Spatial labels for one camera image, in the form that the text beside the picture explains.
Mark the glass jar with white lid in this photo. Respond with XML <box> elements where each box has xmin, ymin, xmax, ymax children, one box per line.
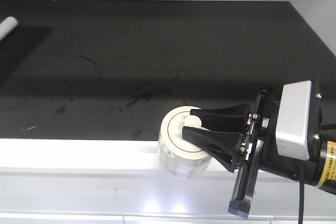
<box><xmin>158</xmin><ymin>106</ymin><xmax>212</xmax><ymax>179</ymax></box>

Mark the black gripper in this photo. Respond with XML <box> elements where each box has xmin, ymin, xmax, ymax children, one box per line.
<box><xmin>182</xmin><ymin>87</ymin><xmax>323</xmax><ymax>219</ymax></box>

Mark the black cable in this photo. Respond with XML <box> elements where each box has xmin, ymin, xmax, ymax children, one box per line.
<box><xmin>297</xmin><ymin>159</ymin><xmax>306</xmax><ymax>224</ymax></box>

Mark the white tube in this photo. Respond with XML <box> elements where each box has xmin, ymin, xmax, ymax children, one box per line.
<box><xmin>0</xmin><ymin>16</ymin><xmax>18</xmax><ymax>40</ymax></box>

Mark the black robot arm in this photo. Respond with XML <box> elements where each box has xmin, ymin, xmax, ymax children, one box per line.
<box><xmin>182</xmin><ymin>80</ymin><xmax>335</xmax><ymax>223</ymax></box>

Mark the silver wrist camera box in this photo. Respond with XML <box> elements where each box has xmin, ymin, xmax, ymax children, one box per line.
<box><xmin>275</xmin><ymin>80</ymin><xmax>312</xmax><ymax>161</ymax></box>

